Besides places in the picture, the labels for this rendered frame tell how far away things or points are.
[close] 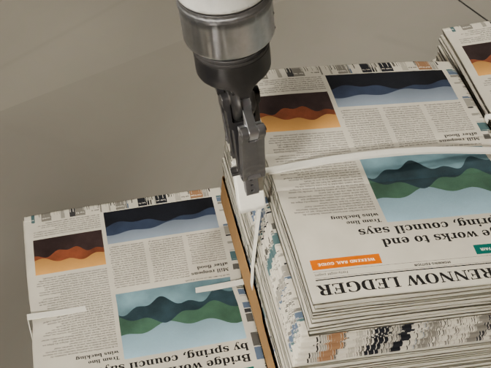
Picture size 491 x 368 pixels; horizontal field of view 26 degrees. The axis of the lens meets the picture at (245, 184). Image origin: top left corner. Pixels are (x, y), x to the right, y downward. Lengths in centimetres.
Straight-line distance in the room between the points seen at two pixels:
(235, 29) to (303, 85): 34
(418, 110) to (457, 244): 22
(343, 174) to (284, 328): 18
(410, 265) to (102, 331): 44
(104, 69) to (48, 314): 176
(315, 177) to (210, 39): 27
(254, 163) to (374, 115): 24
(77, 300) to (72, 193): 133
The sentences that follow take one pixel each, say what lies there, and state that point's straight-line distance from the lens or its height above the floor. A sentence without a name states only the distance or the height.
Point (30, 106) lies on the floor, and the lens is 299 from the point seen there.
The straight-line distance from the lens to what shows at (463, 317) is 117.
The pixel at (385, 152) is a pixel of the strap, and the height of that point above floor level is 108.
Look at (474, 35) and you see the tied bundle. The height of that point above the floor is 106.
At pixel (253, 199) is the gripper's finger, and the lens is 118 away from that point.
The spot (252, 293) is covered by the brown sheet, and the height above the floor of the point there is 88.
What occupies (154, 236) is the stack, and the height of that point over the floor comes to 83.
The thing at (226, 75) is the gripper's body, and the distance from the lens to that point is 102.
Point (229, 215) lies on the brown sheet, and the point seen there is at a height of 88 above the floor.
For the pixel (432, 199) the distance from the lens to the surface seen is 119.
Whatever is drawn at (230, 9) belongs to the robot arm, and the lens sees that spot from 96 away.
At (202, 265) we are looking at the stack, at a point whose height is 83.
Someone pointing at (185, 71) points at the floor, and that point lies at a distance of 305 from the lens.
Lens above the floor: 190
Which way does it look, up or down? 45 degrees down
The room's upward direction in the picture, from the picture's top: straight up
